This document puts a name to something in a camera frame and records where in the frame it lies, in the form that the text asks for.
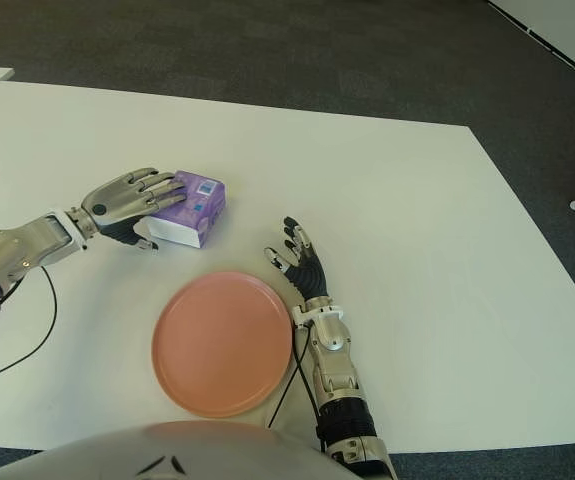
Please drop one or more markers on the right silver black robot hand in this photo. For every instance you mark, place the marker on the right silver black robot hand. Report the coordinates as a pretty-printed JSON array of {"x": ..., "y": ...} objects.
[{"x": 312, "y": 277}]

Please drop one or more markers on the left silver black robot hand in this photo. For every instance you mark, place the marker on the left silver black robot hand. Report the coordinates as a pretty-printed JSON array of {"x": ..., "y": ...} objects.
[{"x": 117, "y": 200}]

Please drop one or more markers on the purple tissue paper pack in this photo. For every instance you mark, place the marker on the purple tissue paper pack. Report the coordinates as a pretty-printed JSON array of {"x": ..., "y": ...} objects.
[{"x": 202, "y": 200}]

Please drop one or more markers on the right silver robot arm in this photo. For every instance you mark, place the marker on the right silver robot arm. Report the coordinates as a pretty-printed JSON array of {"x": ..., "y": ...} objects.
[{"x": 337, "y": 370}]

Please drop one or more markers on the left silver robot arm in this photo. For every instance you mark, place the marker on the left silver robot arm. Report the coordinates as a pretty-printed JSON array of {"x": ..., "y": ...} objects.
[{"x": 17, "y": 247}]

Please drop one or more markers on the pink round plate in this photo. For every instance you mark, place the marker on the pink round plate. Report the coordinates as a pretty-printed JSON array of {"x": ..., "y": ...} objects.
[{"x": 222, "y": 345}]

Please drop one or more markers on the silver robot torso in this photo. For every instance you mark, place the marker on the silver robot torso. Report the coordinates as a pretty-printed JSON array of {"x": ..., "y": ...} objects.
[{"x": 192, "y": 450}]

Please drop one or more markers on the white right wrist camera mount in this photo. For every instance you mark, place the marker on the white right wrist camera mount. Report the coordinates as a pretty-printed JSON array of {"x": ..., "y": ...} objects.
[{"x": 324, "y": 312}]

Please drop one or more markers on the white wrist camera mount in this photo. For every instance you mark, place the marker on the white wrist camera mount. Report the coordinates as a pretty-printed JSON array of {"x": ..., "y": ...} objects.
[
  {"x": 69, "y": 227},
  {"x": 324, "y": 312}
]

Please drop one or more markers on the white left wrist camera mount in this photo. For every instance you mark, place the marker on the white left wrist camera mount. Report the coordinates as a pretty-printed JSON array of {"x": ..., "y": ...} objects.
[{"x": 69, "y": 227}]

